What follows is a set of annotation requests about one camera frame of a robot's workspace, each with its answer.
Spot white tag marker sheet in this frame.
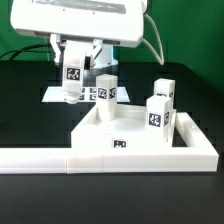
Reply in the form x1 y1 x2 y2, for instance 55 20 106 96
42 86 130 103

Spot white square tabletop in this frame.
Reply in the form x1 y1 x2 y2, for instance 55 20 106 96
71 104 176 150

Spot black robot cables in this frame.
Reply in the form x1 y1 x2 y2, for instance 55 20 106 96
0 43 54 62

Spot white L-shaped obstacle fence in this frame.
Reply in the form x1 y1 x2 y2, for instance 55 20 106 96
0 112 219 174

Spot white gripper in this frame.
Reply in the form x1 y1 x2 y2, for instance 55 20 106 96
10 0 147 70

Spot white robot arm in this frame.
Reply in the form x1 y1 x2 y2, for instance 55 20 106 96
10 0 149 68

